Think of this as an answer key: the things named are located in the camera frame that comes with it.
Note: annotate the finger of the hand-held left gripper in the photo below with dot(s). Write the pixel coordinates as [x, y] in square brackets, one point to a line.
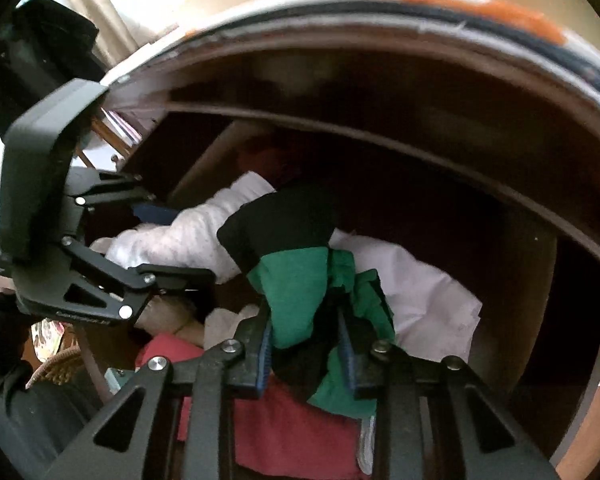
[180, 277]
[155, 212]

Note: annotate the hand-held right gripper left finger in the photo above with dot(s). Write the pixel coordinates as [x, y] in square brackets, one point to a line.
[265, 355]

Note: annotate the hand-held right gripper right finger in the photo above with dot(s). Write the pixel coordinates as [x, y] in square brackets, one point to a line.
[347, 355]

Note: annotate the pale pink dotted underwear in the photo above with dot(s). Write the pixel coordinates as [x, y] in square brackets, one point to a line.
[190, 240]

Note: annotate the green and black underwear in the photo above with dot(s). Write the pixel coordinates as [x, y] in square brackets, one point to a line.
[300, 285]

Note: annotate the red underwear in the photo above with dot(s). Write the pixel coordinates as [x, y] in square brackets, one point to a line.
[290, 435]

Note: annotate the stack of books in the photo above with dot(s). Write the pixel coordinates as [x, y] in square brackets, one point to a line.
[120, 125]

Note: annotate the woven straw basket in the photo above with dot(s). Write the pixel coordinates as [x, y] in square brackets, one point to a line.
[55, 366]

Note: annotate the cream and orange curtain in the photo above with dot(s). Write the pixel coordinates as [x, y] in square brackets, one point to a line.
[110, 5]

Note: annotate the person's dark clothing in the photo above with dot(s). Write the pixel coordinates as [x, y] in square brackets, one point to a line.
[30, 420]

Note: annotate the white printed table cover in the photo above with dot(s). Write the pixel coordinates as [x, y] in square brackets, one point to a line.
[505, 12]

